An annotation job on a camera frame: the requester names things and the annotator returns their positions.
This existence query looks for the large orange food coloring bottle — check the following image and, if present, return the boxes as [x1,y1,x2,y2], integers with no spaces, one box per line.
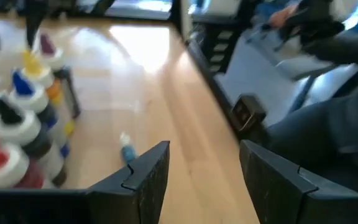
[20,49,65,106]

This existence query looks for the large black food coloring bottle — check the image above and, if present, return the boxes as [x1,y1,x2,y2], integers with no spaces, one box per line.
[0,96,70,187]

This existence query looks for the person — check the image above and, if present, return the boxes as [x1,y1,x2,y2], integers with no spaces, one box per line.
[253,0,358,200]

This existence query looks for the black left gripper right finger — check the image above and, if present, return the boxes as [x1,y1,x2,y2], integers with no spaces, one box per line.
[239,139,358,224]

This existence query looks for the large purple food coloring bottle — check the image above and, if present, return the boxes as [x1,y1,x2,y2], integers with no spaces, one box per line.
[38,33,82,119]

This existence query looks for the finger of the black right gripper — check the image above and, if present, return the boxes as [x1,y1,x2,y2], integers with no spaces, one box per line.
[25,4,50,50]

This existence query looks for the large blue food coloring bottle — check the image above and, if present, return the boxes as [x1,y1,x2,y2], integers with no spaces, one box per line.
[7,70,76,147]

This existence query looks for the person's hand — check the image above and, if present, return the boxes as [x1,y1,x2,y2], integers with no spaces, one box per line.
[267,4,301,30]

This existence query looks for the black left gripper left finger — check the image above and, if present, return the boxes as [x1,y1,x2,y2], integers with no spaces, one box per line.
[87,140,171,224]

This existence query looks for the black handheld controller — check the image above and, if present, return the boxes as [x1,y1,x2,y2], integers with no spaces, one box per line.
[278,0,346,52]

